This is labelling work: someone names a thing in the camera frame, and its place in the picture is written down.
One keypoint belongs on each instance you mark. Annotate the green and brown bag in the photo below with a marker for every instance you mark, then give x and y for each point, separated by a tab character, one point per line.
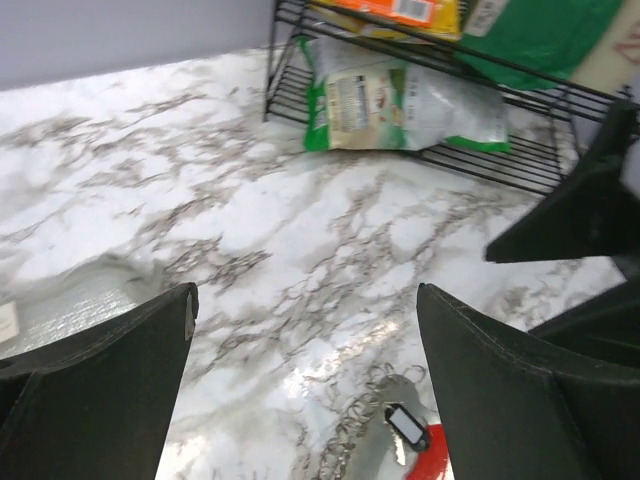
547	37

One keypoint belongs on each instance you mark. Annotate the yellow snack packet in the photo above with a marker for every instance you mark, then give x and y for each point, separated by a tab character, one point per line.
440	19

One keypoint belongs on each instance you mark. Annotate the clear plastic bag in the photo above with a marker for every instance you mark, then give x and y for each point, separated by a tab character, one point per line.
41	312

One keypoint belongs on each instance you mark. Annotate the black wire shelf rack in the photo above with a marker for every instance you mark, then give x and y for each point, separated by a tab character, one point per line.
549	129

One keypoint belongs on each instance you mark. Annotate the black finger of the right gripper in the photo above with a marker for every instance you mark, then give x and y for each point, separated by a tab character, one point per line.
590	213
605	328

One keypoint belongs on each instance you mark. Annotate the white green pouch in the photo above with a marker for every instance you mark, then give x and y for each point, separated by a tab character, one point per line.
360	99

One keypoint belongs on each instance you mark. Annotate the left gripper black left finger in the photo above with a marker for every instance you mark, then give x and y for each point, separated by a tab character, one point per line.
98	404

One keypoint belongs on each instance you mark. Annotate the cream pump soap bottle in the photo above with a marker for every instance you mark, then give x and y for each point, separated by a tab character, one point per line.
614	61

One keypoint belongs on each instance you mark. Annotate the orange snack box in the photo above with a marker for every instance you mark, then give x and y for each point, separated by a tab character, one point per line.
417	13

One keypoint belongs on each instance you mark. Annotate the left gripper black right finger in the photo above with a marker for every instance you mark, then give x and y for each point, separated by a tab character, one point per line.
514	406

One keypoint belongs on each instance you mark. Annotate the metal keyring coil red holder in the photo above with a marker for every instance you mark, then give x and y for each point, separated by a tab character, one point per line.
363	444

